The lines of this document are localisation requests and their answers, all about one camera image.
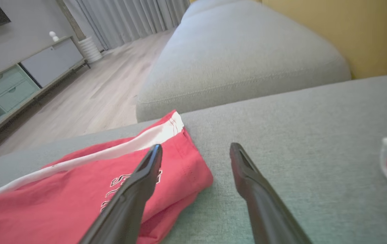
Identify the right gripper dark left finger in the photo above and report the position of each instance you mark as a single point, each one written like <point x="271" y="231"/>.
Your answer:
<point x="129" y="200"/>

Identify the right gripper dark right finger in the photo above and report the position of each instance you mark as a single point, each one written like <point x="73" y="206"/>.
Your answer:
<point x="261" y="203"/>

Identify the red shorts with white stripe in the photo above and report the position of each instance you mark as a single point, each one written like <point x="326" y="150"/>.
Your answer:
<point x="61" y="200"/>

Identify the wide grey sofa seat cushion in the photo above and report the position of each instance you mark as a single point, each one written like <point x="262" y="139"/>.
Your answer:
<point x="298" y="135"/>

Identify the white ribbed planter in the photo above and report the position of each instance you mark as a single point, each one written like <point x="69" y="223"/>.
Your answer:
<point x="90" y="50"/>

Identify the grey green TV cabinet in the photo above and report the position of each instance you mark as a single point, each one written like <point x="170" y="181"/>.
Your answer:
<point x="27" y="78"/>

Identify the small white figurine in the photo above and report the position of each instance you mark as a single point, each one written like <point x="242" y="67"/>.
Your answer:
<point x="54" y="36"/>

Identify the grey pleated curtain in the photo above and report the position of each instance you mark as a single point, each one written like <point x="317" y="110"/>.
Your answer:
<point x="129" y="17"/>

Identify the brown wooden trunk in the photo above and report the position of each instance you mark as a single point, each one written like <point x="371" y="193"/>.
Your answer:
<point x="70" y="20"/>

